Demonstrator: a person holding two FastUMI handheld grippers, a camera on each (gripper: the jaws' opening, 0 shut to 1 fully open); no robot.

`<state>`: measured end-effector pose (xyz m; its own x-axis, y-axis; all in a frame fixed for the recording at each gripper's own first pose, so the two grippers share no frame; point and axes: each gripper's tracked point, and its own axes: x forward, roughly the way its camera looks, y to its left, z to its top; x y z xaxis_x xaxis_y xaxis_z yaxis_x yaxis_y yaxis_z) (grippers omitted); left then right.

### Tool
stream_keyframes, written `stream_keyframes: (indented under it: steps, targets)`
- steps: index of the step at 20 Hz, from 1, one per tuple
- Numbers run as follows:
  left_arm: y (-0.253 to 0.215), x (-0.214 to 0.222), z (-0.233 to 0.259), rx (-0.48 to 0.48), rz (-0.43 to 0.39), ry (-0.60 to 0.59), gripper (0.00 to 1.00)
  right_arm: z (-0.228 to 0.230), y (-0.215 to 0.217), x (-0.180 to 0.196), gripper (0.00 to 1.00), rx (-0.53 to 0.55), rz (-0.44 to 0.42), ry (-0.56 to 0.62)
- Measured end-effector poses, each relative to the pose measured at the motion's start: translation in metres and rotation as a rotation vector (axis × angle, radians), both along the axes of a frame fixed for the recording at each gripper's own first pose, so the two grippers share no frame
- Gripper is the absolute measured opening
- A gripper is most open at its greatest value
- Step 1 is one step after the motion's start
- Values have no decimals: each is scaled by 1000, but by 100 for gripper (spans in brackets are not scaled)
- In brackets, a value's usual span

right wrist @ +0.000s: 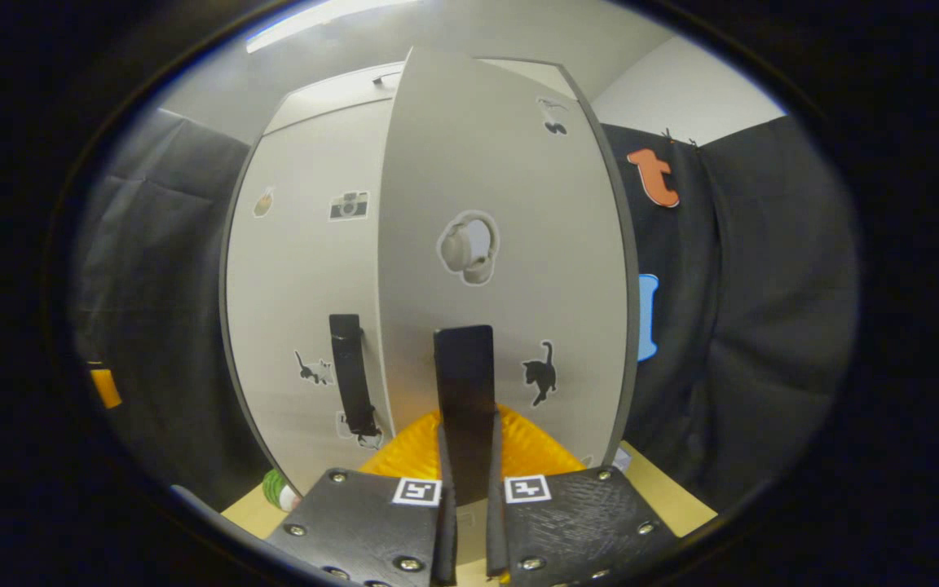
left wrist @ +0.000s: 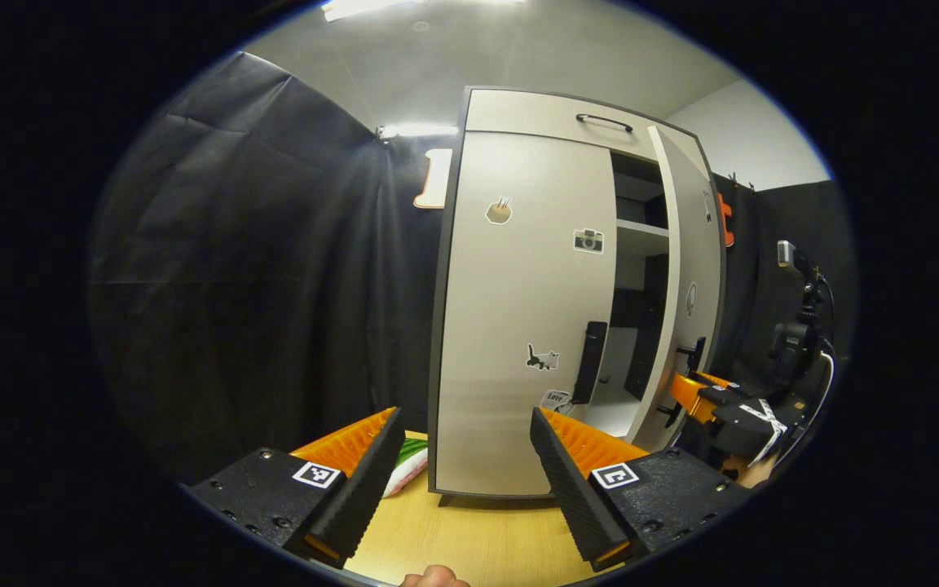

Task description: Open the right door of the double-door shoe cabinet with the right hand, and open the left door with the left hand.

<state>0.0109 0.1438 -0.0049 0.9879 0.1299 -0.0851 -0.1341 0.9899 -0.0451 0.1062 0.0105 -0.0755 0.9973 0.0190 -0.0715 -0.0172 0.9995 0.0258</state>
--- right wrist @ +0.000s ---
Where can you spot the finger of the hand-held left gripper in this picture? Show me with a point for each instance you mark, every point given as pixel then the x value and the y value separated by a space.
pixel 107 390

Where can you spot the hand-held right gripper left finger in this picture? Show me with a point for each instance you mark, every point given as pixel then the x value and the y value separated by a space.
pixel 445 530

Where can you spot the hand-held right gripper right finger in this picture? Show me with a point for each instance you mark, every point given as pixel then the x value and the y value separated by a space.
pixel 495 530

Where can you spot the white double-door shoe cabinet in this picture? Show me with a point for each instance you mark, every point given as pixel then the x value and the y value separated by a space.
pixel 223 281

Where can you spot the white door with camera sticker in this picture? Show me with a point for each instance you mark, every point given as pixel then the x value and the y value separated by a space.
pixel 298 277

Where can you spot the white door with headphones sticker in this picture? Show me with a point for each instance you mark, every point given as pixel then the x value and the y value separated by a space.
pixel 518 204

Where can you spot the white cabinet drawer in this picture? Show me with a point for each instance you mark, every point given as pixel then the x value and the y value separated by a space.
pixel 331 94

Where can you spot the pale blue book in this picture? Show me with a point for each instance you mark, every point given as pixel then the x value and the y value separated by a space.
pixel 621 460

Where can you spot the green white round object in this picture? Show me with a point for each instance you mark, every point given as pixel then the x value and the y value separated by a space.
pixel 278 489

